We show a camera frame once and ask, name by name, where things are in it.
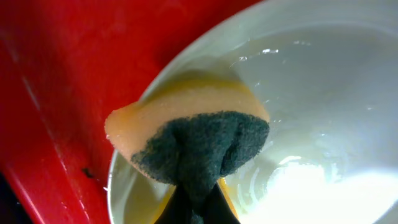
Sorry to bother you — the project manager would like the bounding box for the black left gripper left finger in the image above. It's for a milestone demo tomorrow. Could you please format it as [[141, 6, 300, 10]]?
[[155, 185, 192, 224]]

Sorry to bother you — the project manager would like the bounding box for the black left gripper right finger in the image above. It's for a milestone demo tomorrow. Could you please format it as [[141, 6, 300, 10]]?
[[203, 184, 240, 224]]

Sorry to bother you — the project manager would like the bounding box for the yellow green scrub sponge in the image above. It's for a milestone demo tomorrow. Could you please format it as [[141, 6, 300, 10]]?
[[104, 75, 270, 223]]

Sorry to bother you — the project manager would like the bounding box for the light green plate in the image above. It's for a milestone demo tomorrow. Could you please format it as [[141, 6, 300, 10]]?
[[107, 0, 398, 224]]

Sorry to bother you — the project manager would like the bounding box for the black tray of soapy water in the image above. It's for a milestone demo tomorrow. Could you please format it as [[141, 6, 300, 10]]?
[[0, 174, 33, 224]]

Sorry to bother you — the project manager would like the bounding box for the red plastic tray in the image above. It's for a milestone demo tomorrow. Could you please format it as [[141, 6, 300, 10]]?
[[1, 0, 253, 223]]

